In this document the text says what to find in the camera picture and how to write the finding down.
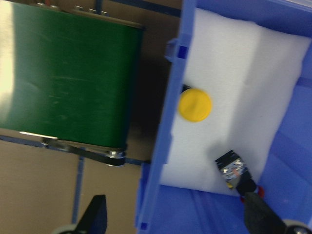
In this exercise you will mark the blue bin right side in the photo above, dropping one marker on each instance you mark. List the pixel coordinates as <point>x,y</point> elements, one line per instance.
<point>287,175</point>

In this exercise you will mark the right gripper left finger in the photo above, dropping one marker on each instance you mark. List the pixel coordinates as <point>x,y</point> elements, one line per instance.
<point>94,219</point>

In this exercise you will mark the white foam pad right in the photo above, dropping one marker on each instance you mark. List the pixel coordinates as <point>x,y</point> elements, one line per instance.
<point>249,72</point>

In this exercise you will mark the red push button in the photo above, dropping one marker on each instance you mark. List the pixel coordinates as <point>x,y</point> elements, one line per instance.
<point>237,176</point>

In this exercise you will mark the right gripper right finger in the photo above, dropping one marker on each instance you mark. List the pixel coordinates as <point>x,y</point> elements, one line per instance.
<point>259,218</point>

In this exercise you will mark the green conveyor belt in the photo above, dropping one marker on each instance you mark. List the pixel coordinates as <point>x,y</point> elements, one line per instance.
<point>68,77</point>

